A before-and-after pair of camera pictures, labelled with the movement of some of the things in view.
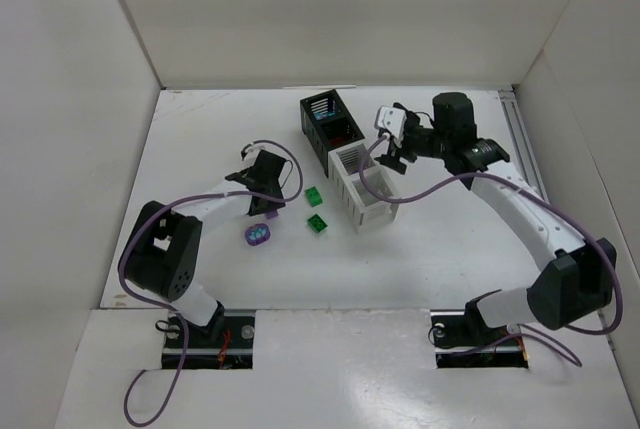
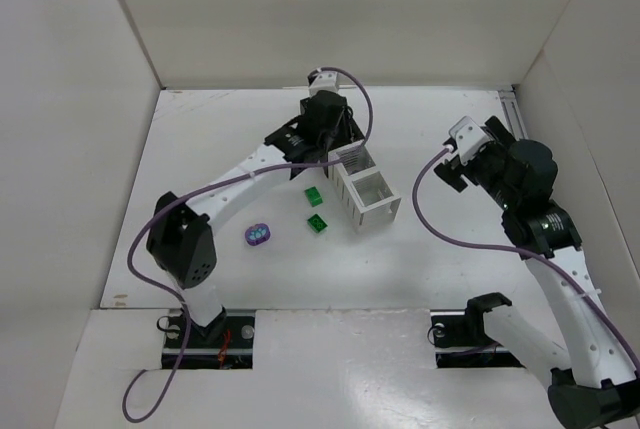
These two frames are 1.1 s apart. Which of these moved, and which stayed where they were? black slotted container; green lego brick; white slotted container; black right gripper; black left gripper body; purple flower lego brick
Moved: black right gripper; black left gripper body
Stayed: purple flower lego brick; white slotted container; green lego brick; black slotted container
